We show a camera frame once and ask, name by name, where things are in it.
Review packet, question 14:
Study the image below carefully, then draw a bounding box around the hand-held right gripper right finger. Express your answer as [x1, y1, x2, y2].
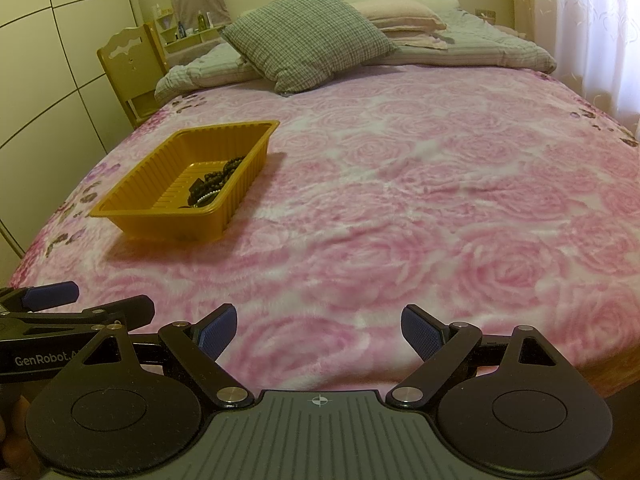
[386, 303, 568, 409]

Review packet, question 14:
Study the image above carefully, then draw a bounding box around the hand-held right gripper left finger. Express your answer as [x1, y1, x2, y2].
[80, 303, 256, 409]

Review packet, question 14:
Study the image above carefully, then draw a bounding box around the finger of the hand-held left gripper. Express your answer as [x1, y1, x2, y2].
[0, 281, 81, 313]
[0, 295, 156, 333]

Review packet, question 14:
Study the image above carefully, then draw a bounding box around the yellow plastic tray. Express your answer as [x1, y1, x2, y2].
[90, 120, 281, 242]

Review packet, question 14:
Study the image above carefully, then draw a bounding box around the long black wristband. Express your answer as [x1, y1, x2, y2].
[186, 176, 207, 209]

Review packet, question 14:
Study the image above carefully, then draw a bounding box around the long dark bead necklace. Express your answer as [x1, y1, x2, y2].
[192, 156, 247, 200]

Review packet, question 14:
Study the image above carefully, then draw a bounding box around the person's left hand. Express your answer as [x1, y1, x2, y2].
[0, 394, 38, 473]

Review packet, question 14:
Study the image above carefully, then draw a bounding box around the wooden chair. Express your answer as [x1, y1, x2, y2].
[96, 22, 171, 130]

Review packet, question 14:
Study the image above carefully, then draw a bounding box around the cream wardrobe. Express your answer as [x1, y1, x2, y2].
[0, 0, 143, 261]

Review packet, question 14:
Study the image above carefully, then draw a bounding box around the cream vanity shelf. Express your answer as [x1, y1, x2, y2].
[152, 7, 228, 56]

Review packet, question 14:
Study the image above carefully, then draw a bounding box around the grey striped quilt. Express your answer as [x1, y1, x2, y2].
[154, 7, 558, 106]

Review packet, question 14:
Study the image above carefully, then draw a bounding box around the pink folded cloth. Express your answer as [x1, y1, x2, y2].
[382, 27, 451, 51]

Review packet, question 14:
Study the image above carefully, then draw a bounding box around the grey plaid pillow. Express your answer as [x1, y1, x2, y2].
[220, 0, 401, 95]

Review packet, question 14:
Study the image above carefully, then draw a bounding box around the pink pillow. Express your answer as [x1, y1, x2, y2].
[350, 0, 448, 32]

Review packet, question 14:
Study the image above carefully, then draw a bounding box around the white pillow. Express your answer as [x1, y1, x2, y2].
[340, 0, 460, 13]

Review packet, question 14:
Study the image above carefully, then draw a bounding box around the white sheer curtain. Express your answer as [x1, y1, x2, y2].
[530, 0, 640, 131]

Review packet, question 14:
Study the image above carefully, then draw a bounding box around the wooden bed frame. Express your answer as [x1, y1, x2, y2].
[575, 345, 640, 396]

